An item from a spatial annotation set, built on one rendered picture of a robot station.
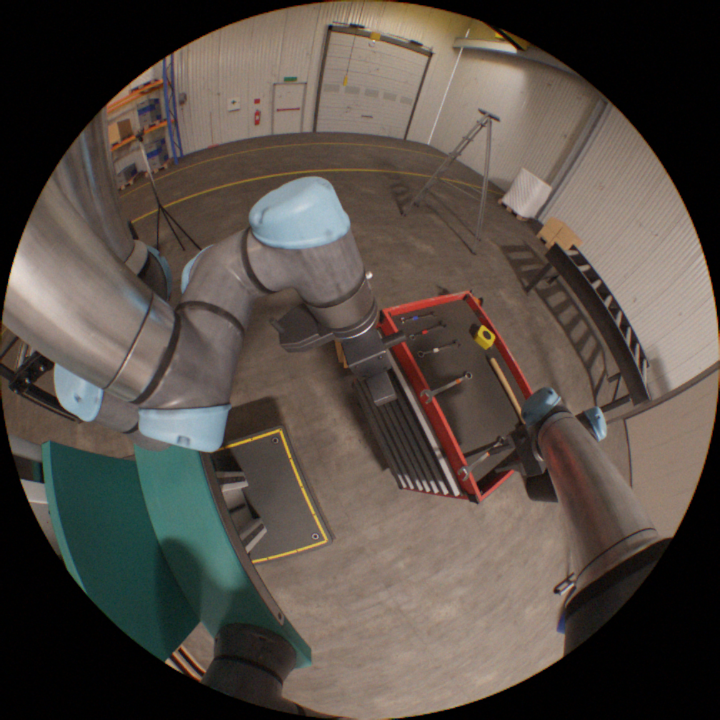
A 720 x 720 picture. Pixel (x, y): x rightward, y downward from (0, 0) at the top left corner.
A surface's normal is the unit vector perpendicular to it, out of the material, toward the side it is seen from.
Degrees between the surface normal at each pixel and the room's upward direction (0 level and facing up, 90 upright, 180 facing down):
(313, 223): 73
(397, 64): 90
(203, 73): 90
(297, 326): 25
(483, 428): 0
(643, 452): 90
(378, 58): 90
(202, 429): 60
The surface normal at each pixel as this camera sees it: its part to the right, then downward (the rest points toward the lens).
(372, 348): -0.26, -0.43
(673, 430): -0.99, -0.08
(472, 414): 0.16, -0.44
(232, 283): 0.80, -0.25
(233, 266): -0.16, 0.44
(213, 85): 0.40, 0.85
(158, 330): 0.98, -0.16
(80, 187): 0.73, 0.69
